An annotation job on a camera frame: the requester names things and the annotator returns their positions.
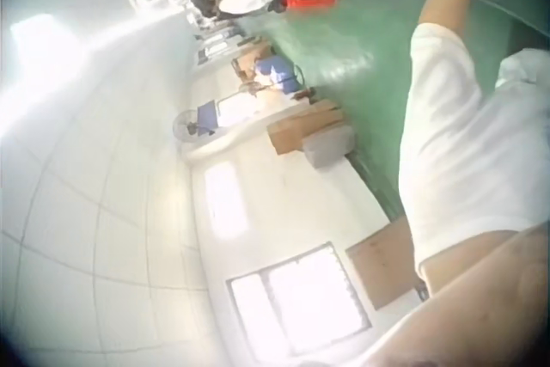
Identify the brown cardboard box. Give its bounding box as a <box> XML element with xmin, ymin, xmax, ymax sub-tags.
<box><xmin>231</xmin><ymin>42</ymin><xmax>274</xmax><ymax>80</ymax></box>
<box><xmin>266</xmin><ymin>99</ymin><xmax>345</xmax><ymax>156</ymax></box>

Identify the grey wrapped bundle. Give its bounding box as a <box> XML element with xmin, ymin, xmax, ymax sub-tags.
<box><xmin>302</xmin><ymin>126</ymin><xmax>358</xmax><ymax>169</ymax></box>

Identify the blue board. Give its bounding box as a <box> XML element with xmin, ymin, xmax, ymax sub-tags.
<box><xmin>196</xmin><ymin>101</ymin><xmax>218</xmax><ymax>137</ymax></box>

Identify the window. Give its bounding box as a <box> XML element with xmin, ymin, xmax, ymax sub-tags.
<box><xmin>226</xmin><ymin>241</ymin><xmax>372</xmax><ymax>354</ymax></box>

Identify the brown wooden door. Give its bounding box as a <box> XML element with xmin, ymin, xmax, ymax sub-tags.
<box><xmin>345</xmin><ymin>211</ymin><xmax>425</xmax><ymax>311</ymax></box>

